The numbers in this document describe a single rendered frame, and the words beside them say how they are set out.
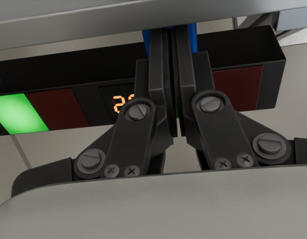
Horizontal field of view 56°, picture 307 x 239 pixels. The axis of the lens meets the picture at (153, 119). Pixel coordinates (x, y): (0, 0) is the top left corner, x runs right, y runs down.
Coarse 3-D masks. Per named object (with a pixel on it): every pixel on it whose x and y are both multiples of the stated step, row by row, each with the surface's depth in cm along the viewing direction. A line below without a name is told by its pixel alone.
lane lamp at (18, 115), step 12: (0, 96) 18; (12, 96) 17; (24, 96) 17; (0, 108) 18; (12, 108) 18; (24, 108) 18; (0, 120) 19; (12, 120) 19; (24, 120) 19; (36, 120) 19; (12, 132) 20; (24, 132) 20
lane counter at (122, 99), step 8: (104, 88) 17; (112, 88) 17; (120, 88) 17; (128, 88) 17; (104, 96) 17; (112, 96) 17; (120, 96) 17; (128, 96) 17; (104, 104) 18; (112, 104) 18; (120, 104) 18; (112, 112) 19; (112, 120) 19
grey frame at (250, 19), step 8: (248, 16) 40; (256, 16) 36; (264, 16) 34; (240, 24) 46; (248, 24) 40; (256, 24) 39; (264, 24) 33; (280, 32) 32; (288, 32) 33; (296, 32) 34
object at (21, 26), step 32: (0, 0) 11; (32, 0) 11; (64, 0) 10; (96, 0) 10; (128, 0) 10; (160, 0) 10; (192, 0) 10; (224, 0) 10; (256, 0) 10; (288, 0) 10; (0, 32) 11; (32, 32) 11; (64, 32) 11; (96, 32) 11
